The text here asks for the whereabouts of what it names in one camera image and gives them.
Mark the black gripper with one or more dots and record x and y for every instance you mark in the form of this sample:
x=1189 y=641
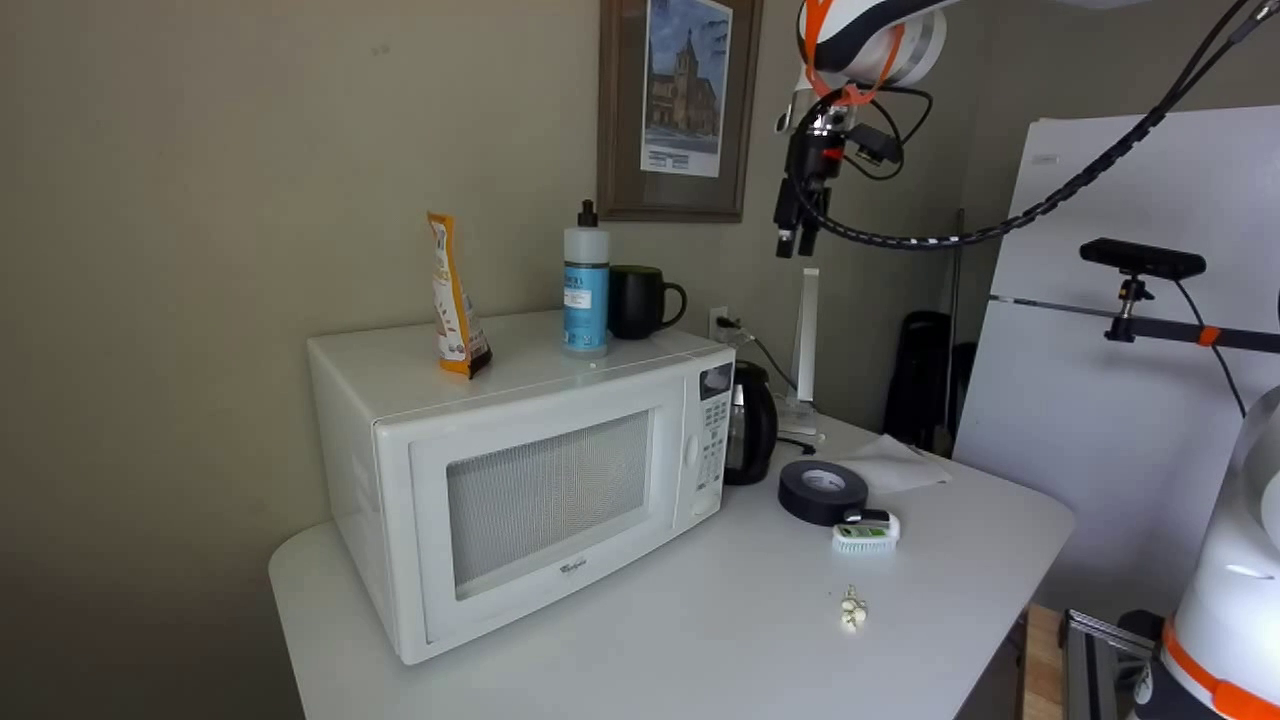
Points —
x=806 y=167

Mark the black mug green inside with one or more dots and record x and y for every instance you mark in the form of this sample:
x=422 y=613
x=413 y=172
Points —
x=634 y=300

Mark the white lamp bar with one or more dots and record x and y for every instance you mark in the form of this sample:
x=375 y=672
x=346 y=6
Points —
x=810 y=333

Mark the tall black object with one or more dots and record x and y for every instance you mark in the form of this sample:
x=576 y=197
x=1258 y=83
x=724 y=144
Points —
x=922 y=383

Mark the wooden framed picture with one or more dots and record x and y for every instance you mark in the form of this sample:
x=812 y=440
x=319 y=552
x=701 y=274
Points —
x=622 y=134

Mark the black glass electric kettle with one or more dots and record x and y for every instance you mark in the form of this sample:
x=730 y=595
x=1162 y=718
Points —
x=748 y=427

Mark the blue white squeeze bottle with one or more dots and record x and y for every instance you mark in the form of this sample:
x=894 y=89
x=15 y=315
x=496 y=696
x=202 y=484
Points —
x=584 y=300

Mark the black tape roll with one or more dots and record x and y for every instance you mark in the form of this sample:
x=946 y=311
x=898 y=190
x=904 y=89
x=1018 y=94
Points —
x=821 y=498

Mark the small white black device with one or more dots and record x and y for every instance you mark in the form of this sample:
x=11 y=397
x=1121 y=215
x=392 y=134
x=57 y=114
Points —
x=866 y=535

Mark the orange snack packet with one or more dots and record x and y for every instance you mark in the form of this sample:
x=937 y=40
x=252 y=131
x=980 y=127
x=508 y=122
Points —
x=453 y=315

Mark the white board panel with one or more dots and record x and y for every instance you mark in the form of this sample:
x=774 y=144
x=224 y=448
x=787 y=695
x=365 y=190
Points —
x=1104 y=440

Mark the white microwave oven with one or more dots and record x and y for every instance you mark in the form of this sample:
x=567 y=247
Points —
x=532 y=492

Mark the small green-white object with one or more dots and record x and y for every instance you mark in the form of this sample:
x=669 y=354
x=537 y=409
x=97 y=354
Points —
x=852 y=613

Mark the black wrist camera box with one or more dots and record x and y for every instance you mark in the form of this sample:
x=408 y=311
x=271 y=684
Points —
x=874 y=144

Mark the black camera on stand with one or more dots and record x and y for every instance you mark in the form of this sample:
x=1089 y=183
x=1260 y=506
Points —
x=1142 y=258

